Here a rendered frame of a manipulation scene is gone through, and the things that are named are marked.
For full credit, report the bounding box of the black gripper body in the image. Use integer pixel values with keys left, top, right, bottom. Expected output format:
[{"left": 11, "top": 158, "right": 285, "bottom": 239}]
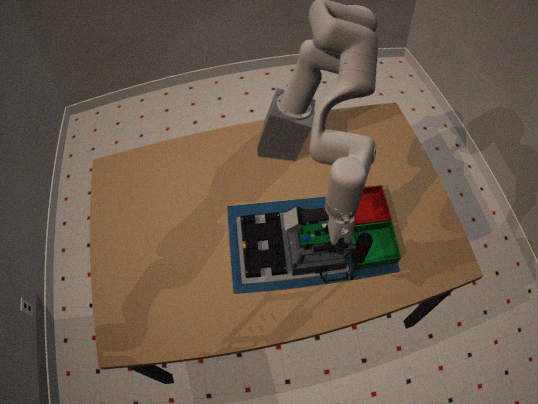
[{"left": 325, "top": 208, "right": 356, "bottom": 245}]

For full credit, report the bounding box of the green bin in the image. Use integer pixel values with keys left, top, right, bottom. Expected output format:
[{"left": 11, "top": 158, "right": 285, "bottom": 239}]
[{"left": 350, "top": 221, "right": 401, "bottom": 270}]

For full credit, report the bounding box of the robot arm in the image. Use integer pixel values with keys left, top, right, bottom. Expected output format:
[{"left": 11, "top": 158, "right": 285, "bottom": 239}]
[{"left": 277, "top": 0, "right": 378, "bottom": 233}]

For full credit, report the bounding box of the red open-top bin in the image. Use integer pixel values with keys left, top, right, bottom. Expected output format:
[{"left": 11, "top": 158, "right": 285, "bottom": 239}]
[{"left": 354, "top": 185, "right": 391, "bottom": 225}]

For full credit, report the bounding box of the green circuit board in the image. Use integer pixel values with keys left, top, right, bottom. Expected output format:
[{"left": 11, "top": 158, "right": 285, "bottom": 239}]
[{"left": 299, "top": 222, "right": 330, "bottom": 246}]

